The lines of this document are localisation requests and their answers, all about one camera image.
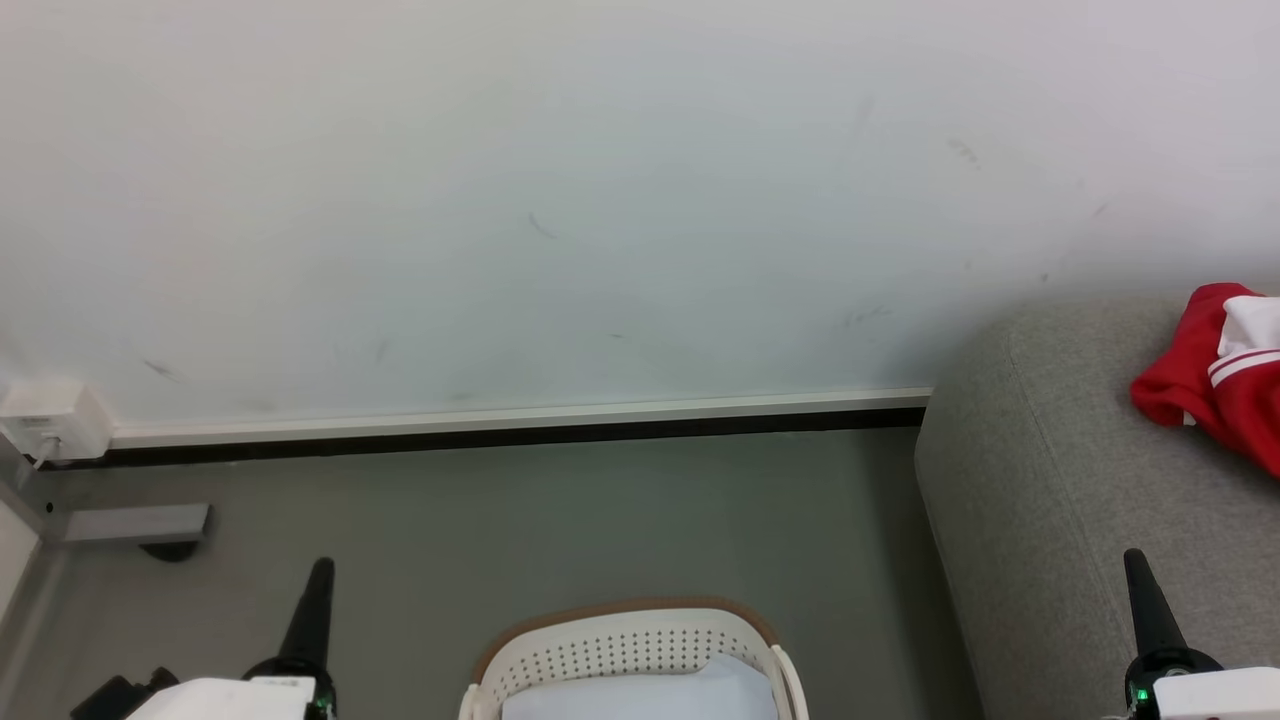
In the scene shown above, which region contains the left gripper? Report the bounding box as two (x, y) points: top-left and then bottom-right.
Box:
(125, 557), (339, 720)

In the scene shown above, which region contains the red basketball jersey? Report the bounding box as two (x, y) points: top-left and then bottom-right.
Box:
(1130, 283), (1280, 479)

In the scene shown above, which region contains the grey fabric sofa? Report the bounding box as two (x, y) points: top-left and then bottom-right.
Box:
(915, 290), (1280, 720)

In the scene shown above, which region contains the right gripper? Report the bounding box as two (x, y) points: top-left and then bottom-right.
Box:
(1120, 548), (1280, 720)

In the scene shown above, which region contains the white cloth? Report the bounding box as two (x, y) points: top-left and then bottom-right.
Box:
(500, 655), (781, 720)

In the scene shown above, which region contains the white brown-rimmed laundry basket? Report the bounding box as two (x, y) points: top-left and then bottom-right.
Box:
(458, 598), (809, 720)

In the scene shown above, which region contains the white wall power adapter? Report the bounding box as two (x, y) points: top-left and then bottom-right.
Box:
(0, 380), (113, 465)

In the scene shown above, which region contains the white and black baseboard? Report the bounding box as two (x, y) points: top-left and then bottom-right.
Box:
(60, 388), (933, 471)

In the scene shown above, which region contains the grey metal furniture leg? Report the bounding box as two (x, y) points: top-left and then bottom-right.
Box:
(0, 435), (211, 563)

